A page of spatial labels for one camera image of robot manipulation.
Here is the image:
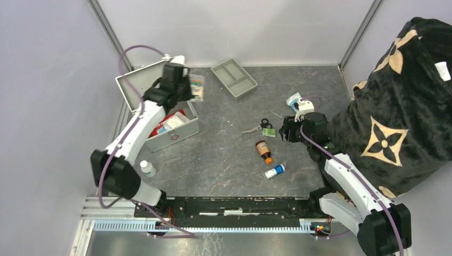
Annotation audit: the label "black scissors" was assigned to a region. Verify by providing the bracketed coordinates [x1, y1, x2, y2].
[242, 118, 273, 134]

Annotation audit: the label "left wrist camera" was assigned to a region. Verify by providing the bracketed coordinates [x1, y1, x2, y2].
[162, 54, 187, 66]

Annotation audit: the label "red first aid pouch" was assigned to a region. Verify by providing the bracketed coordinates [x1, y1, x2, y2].
[149, 110, 186, 138]

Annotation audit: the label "white blue small bottle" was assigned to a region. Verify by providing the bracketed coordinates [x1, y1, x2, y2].
[264, 164, 285, 179]

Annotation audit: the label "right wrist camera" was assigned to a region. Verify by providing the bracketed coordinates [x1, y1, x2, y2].
[294, 100, 315, 122]

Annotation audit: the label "grey metal case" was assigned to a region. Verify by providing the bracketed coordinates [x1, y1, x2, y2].
[115, 60, 200, 152]

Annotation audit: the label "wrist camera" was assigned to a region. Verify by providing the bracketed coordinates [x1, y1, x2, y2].
[162, 54, 187, 66]
[294, 100, 315, 122]

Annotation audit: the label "black floral blanket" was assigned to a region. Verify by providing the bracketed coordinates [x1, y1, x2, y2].
[328, 17, 451, 198]

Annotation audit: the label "white gauze pad bag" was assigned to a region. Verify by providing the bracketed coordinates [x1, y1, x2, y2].
[163, 111, 190, 131]

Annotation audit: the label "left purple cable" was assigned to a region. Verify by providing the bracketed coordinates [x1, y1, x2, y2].
[98, 45, 170, 210]

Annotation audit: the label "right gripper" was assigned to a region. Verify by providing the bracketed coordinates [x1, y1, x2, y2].
[278, 115, 313, 146]

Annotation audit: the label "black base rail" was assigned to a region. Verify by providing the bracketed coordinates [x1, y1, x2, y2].
[154, 196, 328, 228]

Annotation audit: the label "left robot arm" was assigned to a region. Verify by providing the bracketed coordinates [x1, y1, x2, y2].
[90, 62, 193, 217]

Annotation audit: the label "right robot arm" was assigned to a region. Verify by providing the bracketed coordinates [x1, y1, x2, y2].
[278, 112, 411, 255]

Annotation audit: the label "blue white gauze packet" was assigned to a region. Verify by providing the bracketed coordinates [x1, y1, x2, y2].
[286, 93, 302, 113]

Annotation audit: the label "green small box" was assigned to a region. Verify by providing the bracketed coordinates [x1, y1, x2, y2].
[262, 128, 277, 138]

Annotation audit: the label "brown medicine bottle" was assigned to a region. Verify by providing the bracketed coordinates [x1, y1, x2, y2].
[255, 140, 273, 164]

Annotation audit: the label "grey divider tray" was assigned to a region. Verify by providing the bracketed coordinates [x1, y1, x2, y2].
[211, 58, 258, 99]

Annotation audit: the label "clear white plastic bottle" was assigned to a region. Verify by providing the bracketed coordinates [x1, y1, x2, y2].
[140, 160, 156, 178]

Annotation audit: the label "bandage box packet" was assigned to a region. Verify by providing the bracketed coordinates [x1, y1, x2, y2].
[189, 74, 205, 102]

